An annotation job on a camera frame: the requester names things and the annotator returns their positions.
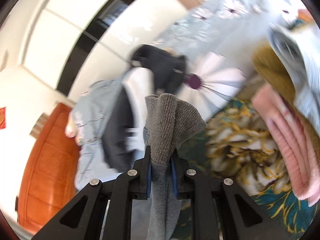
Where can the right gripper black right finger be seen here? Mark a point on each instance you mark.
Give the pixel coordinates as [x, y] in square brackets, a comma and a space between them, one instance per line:
[220, 207]

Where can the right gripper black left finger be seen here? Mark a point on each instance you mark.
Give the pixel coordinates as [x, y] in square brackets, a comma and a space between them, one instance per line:
[102, 210]

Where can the grey fleece sweater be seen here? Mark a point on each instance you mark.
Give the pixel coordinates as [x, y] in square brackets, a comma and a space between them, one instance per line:
[170, 122]

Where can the orange wooden headboard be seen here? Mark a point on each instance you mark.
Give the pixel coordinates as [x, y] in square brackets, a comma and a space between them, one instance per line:
[48, 180]

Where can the teal floral plush blanket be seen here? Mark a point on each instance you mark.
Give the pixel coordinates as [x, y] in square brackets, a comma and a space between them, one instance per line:
[237, 144]

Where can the pink folded garment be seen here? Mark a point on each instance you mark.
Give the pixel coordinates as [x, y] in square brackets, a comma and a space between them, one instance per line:
[293, 140]

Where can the mustard yellow garment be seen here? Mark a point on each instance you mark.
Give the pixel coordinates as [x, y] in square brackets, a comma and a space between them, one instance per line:
[271, 69]

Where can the dark grey garment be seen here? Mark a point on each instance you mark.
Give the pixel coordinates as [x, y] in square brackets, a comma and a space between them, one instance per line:
[151, 70]

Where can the light blue floral quilt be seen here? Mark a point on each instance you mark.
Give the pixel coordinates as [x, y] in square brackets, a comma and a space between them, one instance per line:
[217, 38]

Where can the red wall decoration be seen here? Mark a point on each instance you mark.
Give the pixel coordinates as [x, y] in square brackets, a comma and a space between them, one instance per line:
[2, 117]

